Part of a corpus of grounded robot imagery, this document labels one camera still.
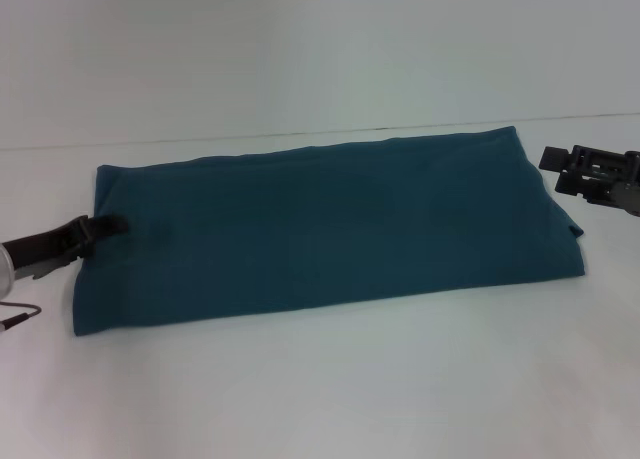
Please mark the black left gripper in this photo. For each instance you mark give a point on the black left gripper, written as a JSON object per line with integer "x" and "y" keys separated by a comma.
{"x": 45, "y": 251}

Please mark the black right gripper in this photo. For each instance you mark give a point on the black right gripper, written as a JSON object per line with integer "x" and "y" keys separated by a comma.
{"x": 622, "y": 186}

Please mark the teal FREE print t-shirt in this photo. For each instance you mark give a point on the teal FREE print t-shirt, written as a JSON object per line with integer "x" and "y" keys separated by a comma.
{"x": 325, "y": 219}

